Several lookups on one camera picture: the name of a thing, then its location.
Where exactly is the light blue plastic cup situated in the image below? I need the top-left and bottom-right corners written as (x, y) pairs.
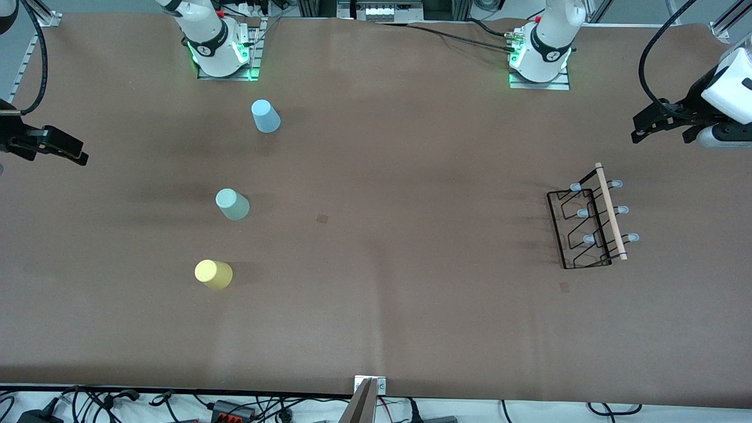
top-left (251, 99), bottom-right (281, 134)

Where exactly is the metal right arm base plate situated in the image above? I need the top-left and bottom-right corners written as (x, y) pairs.
top-left (197, 18), bottom-right (263, 81)

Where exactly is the black looped floor cable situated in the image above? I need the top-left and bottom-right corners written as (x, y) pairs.
top-left (587, 402), bottom-right (643, 417)

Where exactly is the black power adapter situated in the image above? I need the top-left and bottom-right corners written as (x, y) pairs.
top-left (16, 409), bottom-right (64, 423)

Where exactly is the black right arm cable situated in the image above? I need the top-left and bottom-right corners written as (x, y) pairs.
top-left (15, 0), bottom-right (49, 116)

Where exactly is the aluminium frame rail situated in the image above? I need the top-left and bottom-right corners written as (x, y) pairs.
top-left (708, 0), bottom-right (752, 43)
top-left (9, 0), bottom-right (63, 104)

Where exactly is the pale green plastic cup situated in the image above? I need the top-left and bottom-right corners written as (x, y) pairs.
top-left (215, 188), bottom-right (250, 221)

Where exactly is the yellow plastic cup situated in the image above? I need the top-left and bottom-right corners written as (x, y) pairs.
top-left (194, 259), bottom-right (233, 291)

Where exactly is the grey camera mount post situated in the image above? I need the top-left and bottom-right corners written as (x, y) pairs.
top-left (338, 378), bottom-right (377, 423)

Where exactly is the thin black table cable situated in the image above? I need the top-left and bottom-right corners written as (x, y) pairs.
top-left (376, 22), bottom-right (518, 55)

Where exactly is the thick black table cable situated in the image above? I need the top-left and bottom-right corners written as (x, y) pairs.
top-left (464, 16), bottom-right (519, 39)

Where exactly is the grey control box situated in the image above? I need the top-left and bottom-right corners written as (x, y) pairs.
top-left (336, 0), bottom-right (424, 24)

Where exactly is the black wire cup holder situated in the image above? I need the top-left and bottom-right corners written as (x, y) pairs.
top-left (546, 162), bottom-right (640, 270)

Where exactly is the black orange connector block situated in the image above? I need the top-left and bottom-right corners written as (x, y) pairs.
top-left (211, 401), bottom-right (257, 422)

